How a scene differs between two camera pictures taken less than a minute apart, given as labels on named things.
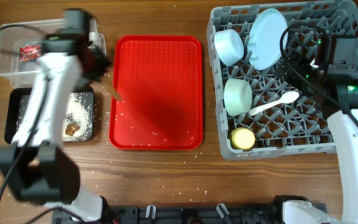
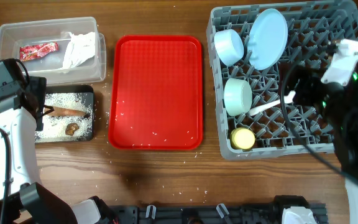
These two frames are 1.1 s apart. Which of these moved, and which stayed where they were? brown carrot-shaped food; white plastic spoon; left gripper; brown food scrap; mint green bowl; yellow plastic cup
Moved: left gripper; brown carrot-shaped food
Stayed: brown food scrap; yellow plastic cup; mint green bowl; white plastic spoon
